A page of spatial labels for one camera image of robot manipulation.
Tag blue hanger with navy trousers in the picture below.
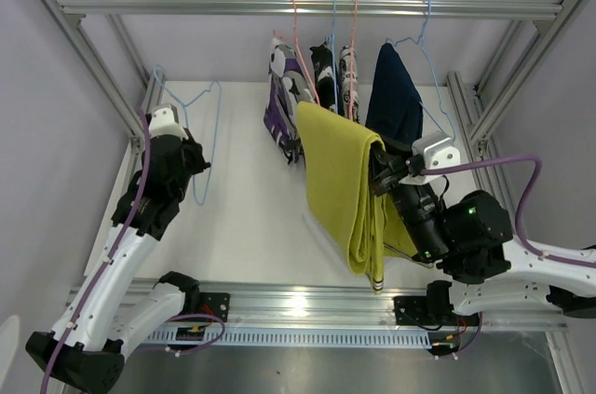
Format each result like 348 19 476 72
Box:
386 0 457 141

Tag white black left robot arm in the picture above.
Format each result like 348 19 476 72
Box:
25 127 210 393

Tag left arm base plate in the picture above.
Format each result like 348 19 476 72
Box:
191 292 231 322

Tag purple camouflage trousers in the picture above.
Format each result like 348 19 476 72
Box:
264 37 315 164

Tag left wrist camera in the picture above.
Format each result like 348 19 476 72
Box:
149 103 186 139

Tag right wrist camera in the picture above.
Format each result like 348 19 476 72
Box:
400 131 461 185

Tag blue hanger with black trousers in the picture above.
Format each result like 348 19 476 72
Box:
326 0 339 114

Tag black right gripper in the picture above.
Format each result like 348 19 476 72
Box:
359 129 452 262

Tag navy blue denim trousers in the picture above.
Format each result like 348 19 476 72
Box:
365 43 423 145

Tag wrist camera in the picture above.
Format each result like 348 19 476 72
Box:
400 131 461 185
149 103 186 139

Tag yellow trousers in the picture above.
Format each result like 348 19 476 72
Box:
296 102 417 294

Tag aluminium frame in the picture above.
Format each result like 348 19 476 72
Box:
0 0 596 394

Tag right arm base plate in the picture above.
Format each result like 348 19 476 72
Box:
393 295 480 332

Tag pink hanger with camouflage trousers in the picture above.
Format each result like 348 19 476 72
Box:
290 0 320 105

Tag black white patterned trousers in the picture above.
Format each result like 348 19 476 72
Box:
310 43 344 115

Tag slotted cable duct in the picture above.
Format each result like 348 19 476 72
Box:
144 326 431 349

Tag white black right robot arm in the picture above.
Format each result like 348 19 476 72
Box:
370 132 595 331

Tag pink hanger with newsprint trousers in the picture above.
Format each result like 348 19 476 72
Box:
347 0 359 122

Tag newsprint patterned trousers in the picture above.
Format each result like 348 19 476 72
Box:
339 45 359 123

